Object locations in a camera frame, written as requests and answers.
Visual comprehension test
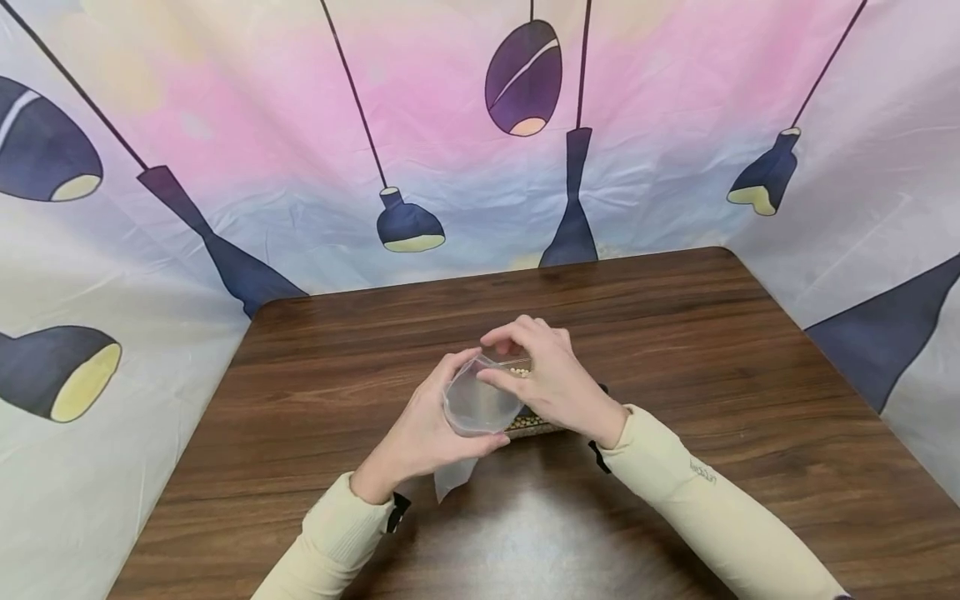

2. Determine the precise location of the person's right hand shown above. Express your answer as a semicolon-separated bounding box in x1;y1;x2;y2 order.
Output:
476;314;631;451

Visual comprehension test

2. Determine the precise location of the person's left hand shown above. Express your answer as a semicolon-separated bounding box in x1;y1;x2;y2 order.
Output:
349;347;513;506

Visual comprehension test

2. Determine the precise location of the clear plastic bag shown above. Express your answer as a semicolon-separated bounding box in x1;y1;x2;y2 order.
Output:
433;353;531;504

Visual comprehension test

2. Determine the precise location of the person's left forearm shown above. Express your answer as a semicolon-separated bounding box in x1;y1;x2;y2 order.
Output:
251;472;398;600

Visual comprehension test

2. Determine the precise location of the pile of yellow beans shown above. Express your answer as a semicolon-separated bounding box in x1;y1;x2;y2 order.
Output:
503;357;565;440

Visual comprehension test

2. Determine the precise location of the black wrist band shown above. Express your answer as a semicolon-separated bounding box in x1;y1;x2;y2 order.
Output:
587;383;613;476
385;492;413;535

